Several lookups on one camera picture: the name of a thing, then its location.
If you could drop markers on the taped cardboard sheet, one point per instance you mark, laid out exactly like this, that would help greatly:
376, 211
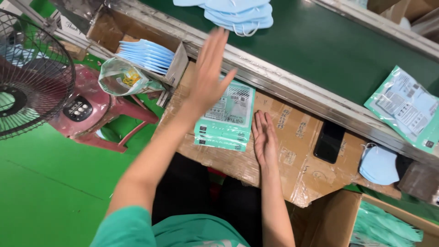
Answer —
301, 161

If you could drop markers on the person's left hand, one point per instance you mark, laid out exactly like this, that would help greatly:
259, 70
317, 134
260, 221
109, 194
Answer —
205, 85

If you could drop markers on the small brown taped box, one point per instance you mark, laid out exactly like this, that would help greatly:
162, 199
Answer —
420, 180

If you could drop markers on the single teal mask packet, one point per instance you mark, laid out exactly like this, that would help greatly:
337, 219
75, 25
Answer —
404, 106

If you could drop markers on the plastic bag with rubber bands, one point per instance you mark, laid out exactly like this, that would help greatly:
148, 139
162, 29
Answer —
123, 79

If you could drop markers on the red plastic stool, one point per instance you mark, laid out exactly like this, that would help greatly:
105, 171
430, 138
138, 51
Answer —
92, 113

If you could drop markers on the green conveyor belt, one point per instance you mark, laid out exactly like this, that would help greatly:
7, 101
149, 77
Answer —
325, 48

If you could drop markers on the folded blue face mask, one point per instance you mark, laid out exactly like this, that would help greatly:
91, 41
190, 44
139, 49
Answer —
379, 166

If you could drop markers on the person's black trousers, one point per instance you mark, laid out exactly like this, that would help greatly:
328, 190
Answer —
202, 192

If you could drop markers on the person's right hand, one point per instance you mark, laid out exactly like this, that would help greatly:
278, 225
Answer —
265, 147

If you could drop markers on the black phone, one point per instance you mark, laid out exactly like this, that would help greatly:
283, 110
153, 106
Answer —
329, 142

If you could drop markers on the black electric fan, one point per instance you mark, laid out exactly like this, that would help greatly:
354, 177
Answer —
31, 75

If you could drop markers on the row of stacked blue masks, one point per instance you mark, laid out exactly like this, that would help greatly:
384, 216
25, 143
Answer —
147, 56

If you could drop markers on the metal conveyor side rail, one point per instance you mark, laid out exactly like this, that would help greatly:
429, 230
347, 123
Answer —
274, 82

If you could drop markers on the stack of teal mask packets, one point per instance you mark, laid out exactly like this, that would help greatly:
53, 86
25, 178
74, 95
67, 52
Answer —
229, 120

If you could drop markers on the large cardboard carton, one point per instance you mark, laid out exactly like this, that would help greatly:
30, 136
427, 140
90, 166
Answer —
322, 219

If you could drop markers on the open cardboard tray box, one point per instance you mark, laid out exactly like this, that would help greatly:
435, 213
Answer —
113, 31

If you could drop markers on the person's green shirt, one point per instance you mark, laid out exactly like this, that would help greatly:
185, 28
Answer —
164, 230

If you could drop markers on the white printed carton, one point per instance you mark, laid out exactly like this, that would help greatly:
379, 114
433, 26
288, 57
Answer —
73, 27

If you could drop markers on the cardboard box with white items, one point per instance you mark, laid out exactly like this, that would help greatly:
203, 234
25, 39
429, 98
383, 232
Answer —
408, 13

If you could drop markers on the heap of teal packets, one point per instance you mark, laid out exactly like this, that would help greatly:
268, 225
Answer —
384, 226

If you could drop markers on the pile of loose blue masks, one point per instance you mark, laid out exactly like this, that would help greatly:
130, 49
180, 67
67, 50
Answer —
236, 15

